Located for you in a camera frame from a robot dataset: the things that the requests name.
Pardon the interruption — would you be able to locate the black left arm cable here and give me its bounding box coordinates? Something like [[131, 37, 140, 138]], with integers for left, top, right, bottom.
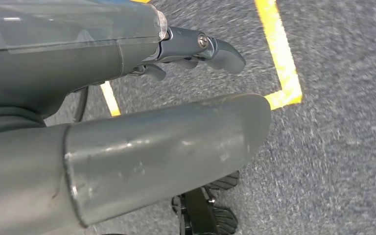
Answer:
[[72, 86, 89, 123]]

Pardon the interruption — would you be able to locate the yellow floor tape square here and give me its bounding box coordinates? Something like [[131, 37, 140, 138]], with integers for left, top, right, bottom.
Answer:
[[100, 0, 303, 118]]

